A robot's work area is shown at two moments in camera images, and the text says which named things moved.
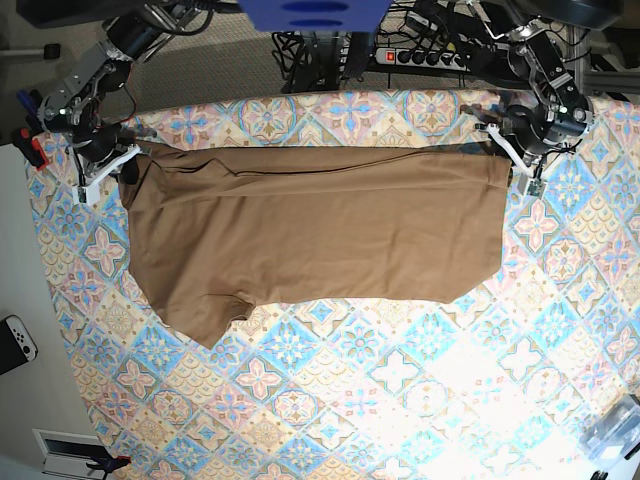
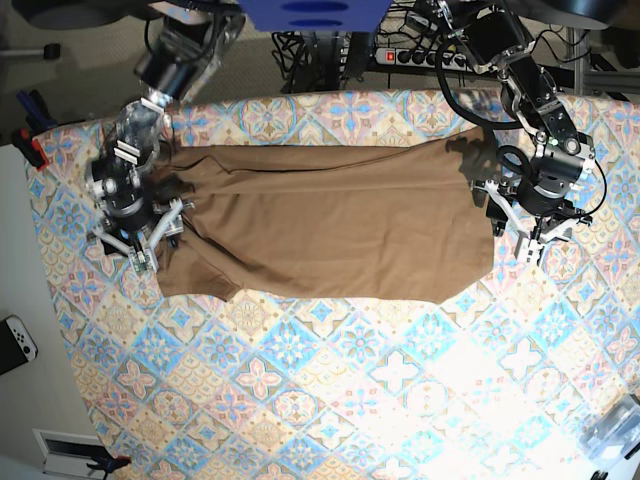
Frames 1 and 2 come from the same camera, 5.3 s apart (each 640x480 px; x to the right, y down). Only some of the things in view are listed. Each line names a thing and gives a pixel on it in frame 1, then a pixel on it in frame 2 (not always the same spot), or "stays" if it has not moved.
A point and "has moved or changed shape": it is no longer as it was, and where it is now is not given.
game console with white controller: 16,344 stays
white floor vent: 67,453 stays
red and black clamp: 30,148 stays
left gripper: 98,153 → 139,232
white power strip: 426,59 stays
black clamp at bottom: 109,464 stays
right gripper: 530,138 → 532,224
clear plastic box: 615,434 stays
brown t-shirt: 225,225 has moved or changed shape
